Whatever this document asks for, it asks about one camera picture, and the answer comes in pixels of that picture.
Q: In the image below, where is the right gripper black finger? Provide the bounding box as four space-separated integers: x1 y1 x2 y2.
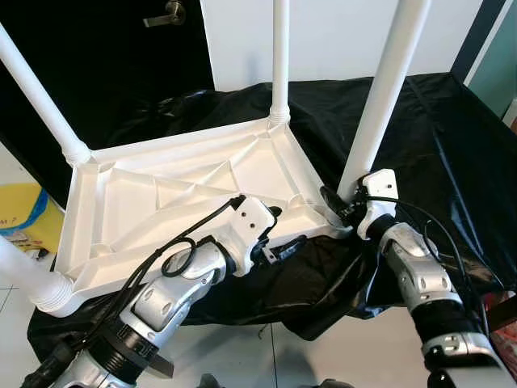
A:
321 186 348 223

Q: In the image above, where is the white plastic table leg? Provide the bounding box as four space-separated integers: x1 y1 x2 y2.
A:
337 0 433 203
0 23 92 167
0 234 74 316
271 0 292 126

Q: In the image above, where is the white plastic table top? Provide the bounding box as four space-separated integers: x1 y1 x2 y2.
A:
53 117 352 316

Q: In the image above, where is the black plastic sheet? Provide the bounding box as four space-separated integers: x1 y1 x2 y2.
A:
26 73 517 365

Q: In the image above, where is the robot left leg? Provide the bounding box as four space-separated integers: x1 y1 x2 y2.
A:
198 373 227 388

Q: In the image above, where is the yellow box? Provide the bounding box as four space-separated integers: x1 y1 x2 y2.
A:
0 182 65 253

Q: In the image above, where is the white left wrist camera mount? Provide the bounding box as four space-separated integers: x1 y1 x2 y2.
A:
218 196 275 277

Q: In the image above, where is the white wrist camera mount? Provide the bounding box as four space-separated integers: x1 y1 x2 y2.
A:
218 196 275 277
355 168 401 241

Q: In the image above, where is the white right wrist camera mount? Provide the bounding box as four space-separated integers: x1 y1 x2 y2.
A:
355 168 401 241

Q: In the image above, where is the dark grey door frame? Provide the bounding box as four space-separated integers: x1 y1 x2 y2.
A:
452 0 506 82

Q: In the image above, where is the metal door handle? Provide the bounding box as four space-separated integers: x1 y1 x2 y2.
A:
144 0 187 28

